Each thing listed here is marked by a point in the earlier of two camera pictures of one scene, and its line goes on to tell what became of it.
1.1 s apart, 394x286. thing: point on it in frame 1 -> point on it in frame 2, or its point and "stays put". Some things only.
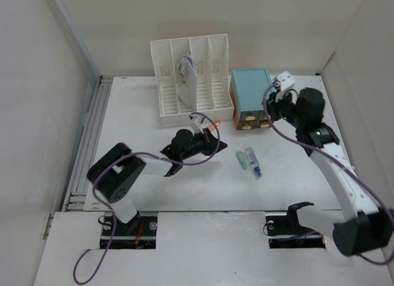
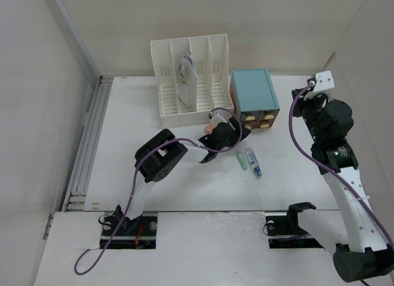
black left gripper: x=209 y=142 -> x=235 y=134
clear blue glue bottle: x=253 y=163 stays put
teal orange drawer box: x=247 y=89 stays put
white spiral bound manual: x=188 y=90 stays put
